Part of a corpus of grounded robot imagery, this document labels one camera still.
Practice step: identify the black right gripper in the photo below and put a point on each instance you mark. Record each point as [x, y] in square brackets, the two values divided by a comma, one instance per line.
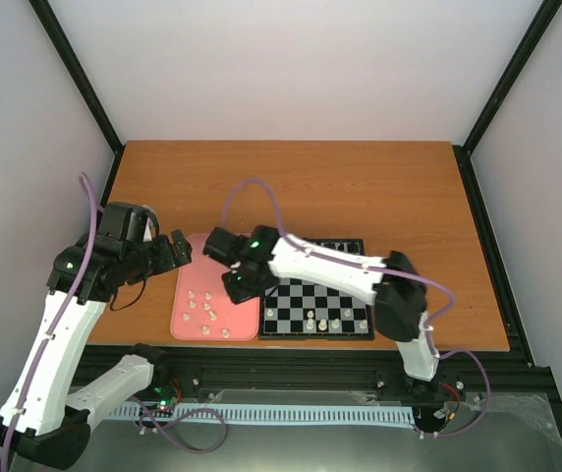
[238, 294]

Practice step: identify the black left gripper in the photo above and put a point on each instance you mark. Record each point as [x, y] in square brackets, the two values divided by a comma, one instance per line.
[169, 259]

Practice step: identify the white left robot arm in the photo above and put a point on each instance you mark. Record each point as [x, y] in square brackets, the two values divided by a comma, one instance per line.
[43, 420]

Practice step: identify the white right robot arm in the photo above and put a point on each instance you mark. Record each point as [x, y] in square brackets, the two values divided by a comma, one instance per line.
[391, 286]

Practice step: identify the black white chess board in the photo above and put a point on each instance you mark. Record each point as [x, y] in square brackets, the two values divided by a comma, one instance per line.
[298, 309]

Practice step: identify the row of black chess pieces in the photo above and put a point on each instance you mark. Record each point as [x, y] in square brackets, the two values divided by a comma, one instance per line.
[346, 245]

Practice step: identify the green circuit board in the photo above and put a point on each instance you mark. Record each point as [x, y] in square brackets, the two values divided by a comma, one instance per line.
[166, 404]

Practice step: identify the pink plastic tray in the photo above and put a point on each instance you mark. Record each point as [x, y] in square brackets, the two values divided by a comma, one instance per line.
[204, 275]

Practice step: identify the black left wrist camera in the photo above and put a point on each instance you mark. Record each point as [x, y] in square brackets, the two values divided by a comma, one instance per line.
[127, 222]

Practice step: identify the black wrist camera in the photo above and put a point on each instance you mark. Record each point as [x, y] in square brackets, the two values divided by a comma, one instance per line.
[223, 246]
[127, 222]

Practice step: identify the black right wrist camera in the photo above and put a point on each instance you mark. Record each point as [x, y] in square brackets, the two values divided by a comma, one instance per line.
[223, 246]

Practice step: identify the light blue cable duct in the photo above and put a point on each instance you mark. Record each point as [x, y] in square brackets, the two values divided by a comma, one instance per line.
[281, 415]

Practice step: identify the black left frame post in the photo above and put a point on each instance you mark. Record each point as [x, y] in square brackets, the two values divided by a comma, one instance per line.
[65, 50]

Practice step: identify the black frame post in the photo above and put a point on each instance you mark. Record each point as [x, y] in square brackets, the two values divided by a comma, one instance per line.
[65, 50]
[537, 28]

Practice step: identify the black right frame post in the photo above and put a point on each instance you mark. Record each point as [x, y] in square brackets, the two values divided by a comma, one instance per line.
[537, 28]

